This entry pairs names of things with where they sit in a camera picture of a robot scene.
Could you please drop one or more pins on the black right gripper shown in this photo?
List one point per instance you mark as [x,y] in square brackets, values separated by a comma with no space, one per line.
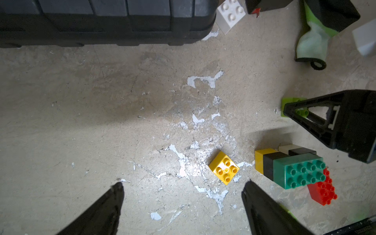
[345,120]

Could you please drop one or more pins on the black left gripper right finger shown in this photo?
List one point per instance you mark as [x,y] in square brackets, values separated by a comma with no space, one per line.
[267,217]

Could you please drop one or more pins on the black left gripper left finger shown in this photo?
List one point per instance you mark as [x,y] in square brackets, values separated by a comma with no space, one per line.
[101,218]

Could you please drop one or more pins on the black lego brick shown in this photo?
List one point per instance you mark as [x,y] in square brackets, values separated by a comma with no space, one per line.
[268,160]

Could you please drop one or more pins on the dark green lego brick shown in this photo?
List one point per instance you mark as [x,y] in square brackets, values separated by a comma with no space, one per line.
[299,170]

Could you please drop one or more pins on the yellow lego brick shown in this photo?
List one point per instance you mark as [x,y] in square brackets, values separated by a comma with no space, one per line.
[224,168]

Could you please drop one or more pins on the red lego brick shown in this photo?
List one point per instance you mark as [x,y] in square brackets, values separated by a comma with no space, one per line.
[323,192]

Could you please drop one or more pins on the white lego brick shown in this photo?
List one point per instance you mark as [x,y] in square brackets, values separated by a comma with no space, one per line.
[290,150]
[228,14]

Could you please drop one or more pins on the black green work glove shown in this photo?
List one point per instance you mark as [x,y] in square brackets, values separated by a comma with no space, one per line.
[325,20]

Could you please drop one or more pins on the small black battery box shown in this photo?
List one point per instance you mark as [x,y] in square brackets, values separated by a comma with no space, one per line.
[258,6]

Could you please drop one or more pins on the black plastic tool case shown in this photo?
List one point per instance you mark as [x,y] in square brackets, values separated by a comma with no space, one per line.
[121,22]

